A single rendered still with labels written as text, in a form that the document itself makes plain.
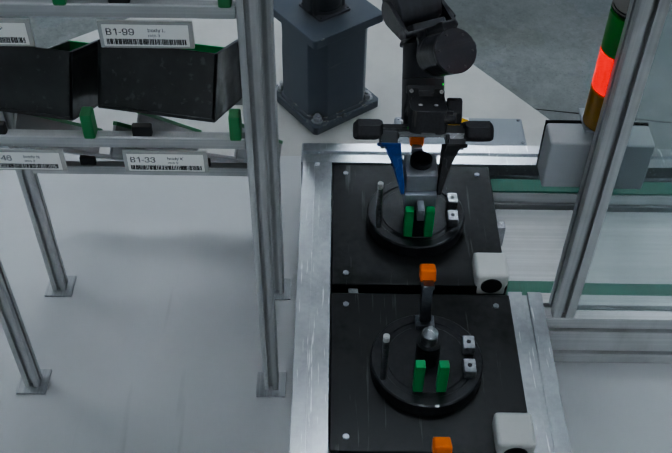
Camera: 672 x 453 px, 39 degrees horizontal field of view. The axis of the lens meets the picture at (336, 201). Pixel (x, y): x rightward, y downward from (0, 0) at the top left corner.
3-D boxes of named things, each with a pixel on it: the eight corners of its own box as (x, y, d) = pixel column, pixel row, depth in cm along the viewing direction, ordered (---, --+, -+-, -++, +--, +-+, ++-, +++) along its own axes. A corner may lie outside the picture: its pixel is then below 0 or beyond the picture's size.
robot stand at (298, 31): (332, 66, 180) (333, -25, 166) (379, 105, 172) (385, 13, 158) (269, 94, 174) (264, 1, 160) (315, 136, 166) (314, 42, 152)
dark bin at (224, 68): (179, 59, 127) (180, 4, 125) (273, 70, 126) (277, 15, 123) (97, 107, 101) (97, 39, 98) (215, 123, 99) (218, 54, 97)
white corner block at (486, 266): (469, 270, 132) (472, 250, 129) (502, 270, 132) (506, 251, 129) (472, 296, 129) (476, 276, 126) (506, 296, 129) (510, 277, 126)
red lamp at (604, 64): (587, 72, 106) (596, 36, 102) (632, 73, 106) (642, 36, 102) (595, 100, 102) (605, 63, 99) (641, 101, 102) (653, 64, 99)
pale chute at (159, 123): (194, 159, 143) (198, 129, 143) (278, 170, 141) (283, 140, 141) (132, 145, 115) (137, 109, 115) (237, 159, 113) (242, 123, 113)
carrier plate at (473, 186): (332, 173, 146) (332, 163, 144) (487, 175, 146) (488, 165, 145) (331, 293, 129) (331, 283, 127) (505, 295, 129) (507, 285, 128)
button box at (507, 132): (392, 143, 159) (394, 115, 154) (516, 145, 159) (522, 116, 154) (393, 171, 154) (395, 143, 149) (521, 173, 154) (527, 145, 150)
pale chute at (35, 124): (95, 157, 142) (99, 128, 142) (178, 169, 141) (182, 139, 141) (9, 144, 115) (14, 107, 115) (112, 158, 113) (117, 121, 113)
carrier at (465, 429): (330, 301, 128) (331, 239, 119) (507, 304, 128) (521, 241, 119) (328, 461, 111) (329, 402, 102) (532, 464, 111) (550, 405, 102)
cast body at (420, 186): (401, 178, 134) (404, 141, 130) (431, 179, 134) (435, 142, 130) (404, 221, 128) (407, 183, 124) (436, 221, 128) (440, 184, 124)
